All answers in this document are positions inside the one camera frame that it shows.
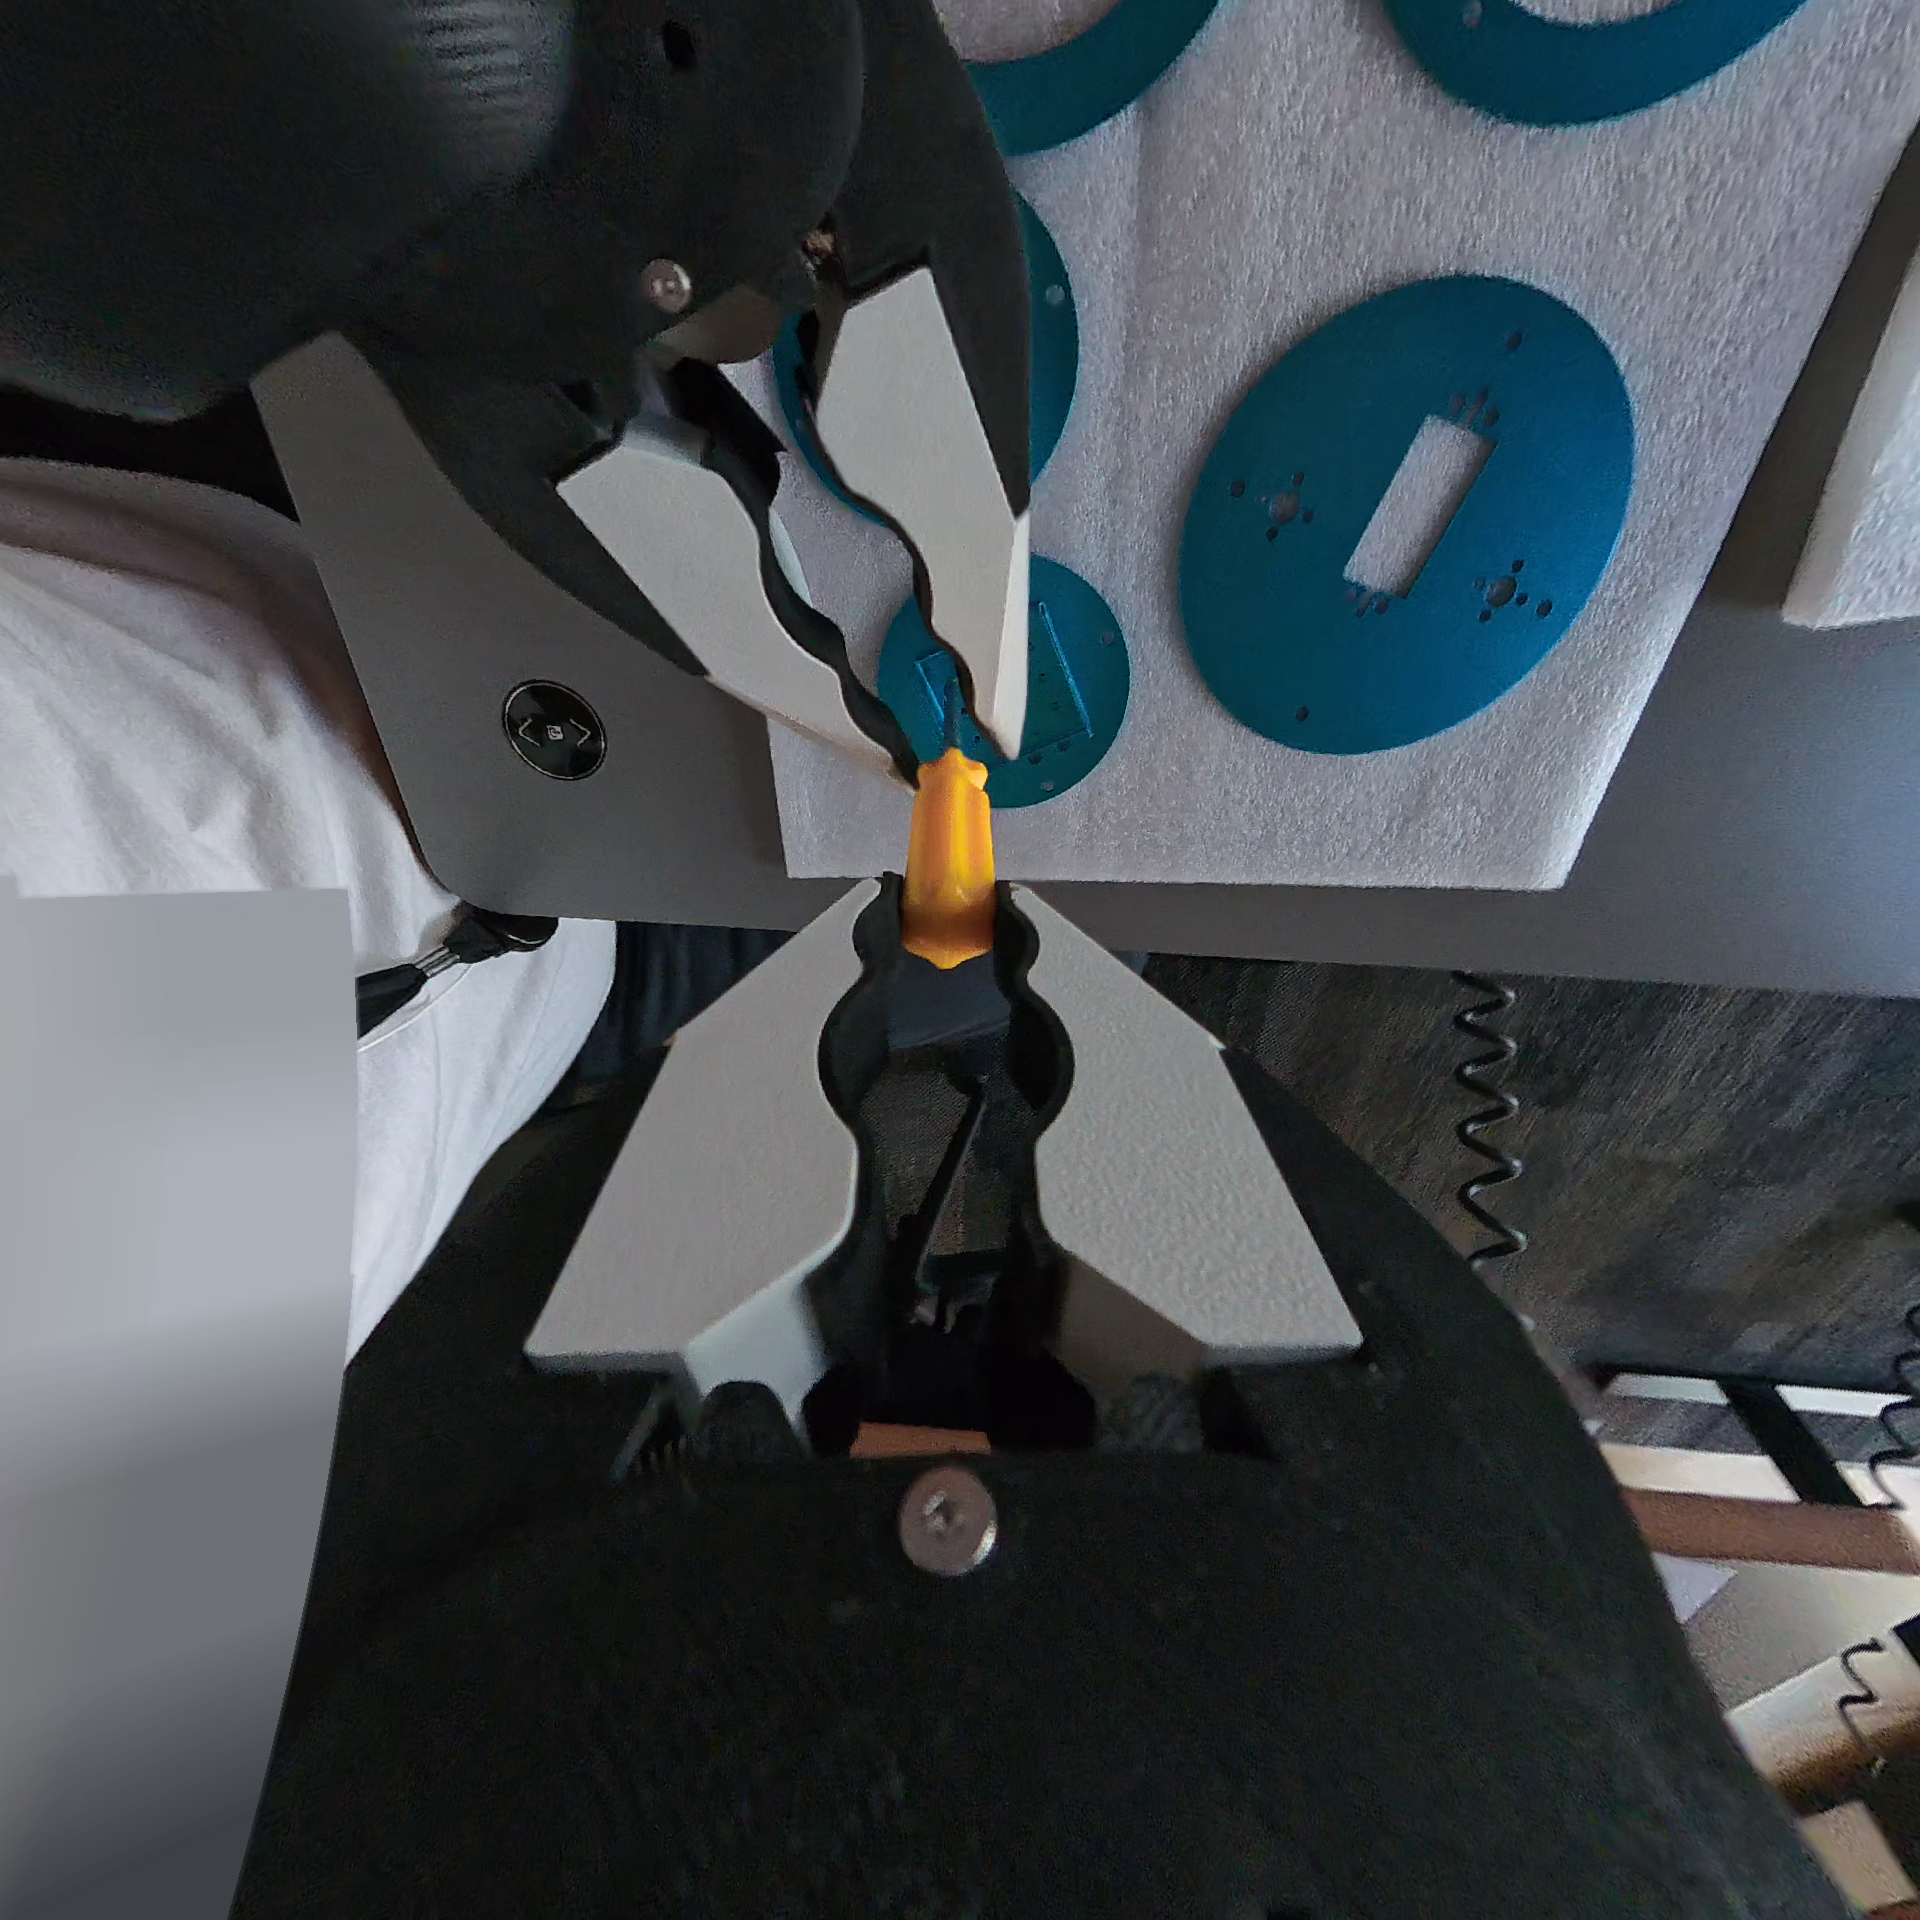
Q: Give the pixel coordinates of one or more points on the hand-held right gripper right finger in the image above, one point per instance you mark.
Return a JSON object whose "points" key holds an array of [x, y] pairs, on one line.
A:
{"points": [[1184, 1185]]}

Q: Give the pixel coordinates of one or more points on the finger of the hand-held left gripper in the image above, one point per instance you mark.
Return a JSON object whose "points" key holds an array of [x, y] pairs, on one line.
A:
{"points": [[944, 450], [674, 555]]}

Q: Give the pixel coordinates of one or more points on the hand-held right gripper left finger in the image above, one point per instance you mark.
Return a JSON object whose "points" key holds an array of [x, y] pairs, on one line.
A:
{"points": [[704, 1185]]}

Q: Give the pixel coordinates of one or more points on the blue round plate with bracket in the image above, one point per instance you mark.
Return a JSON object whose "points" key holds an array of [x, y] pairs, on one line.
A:
{"points": [[1089, 675]]}

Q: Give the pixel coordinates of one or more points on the black round desk control button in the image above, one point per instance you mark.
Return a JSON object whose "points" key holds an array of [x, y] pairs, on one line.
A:
{"points": [[555, 729]]}

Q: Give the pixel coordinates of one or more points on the small blue round disc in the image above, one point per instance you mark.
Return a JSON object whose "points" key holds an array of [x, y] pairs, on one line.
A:
{"points": [[1050, 346]]}

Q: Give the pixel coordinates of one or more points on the white foam sheet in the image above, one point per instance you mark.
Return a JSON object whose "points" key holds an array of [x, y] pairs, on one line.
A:
{"points": [[1200, 211]]}

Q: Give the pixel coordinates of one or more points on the large blue disc rectangular cutout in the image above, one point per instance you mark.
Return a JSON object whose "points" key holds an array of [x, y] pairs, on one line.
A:
{"points": [[1276, 644]]}

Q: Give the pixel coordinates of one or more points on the white foam block round hole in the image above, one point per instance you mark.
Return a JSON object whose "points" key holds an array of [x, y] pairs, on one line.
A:
{"points": [[1860, 510]]}

